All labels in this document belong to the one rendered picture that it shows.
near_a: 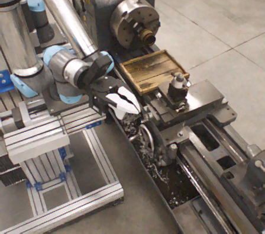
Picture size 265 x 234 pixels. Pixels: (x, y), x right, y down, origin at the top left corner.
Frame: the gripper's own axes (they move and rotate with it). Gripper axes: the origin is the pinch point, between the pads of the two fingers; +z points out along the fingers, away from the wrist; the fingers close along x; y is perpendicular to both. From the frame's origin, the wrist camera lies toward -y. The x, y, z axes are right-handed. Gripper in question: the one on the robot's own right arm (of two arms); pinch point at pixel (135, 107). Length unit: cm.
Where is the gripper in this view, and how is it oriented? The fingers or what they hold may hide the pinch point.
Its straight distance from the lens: 70.3
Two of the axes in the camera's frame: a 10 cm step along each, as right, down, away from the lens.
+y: -0.9, 7.4, 6.7
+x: -6.7, 4.5, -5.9
